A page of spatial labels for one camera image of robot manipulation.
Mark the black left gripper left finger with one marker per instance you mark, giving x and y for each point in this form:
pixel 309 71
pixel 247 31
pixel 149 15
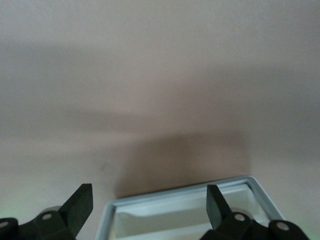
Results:
pixel 75 212

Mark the brown paper table cover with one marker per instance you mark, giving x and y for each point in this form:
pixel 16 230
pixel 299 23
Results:
pixel 150 75

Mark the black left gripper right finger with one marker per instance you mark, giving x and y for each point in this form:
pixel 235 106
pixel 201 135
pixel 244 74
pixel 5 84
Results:
pixel 221 215

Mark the white plastic tray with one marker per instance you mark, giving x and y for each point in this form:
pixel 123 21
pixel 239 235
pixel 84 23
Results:
pixel 162 215

